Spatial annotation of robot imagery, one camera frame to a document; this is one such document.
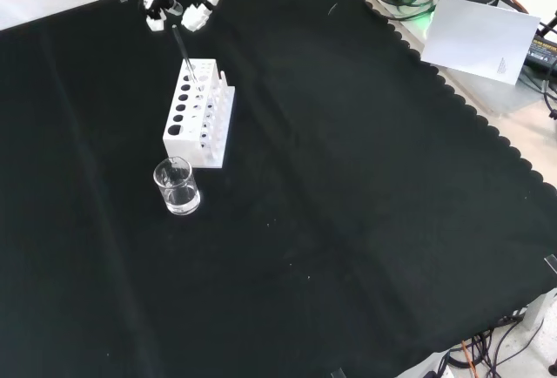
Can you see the clear glass rod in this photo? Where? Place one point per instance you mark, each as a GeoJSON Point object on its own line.
{"type": "Point", "coordinates": [185, 58]}

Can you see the white test tube rack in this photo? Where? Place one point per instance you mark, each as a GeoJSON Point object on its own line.
{"type": "Point", "coordinates": [187, 134]}

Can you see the small clear glass beaker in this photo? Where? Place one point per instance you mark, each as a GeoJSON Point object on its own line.
{"type": "Point", "coordinates": [177, 191]}

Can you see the black table cloth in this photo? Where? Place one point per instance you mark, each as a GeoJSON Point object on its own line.
{"type": "Point", "coordinates": [304, 177]}

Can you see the pale board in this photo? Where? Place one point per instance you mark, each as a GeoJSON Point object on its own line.
{"type": "Point", "coordinates": [478, 40]}

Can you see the black power adapter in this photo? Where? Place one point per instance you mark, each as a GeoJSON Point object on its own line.
{"type": "Point", "coordinates": [541, 49]}

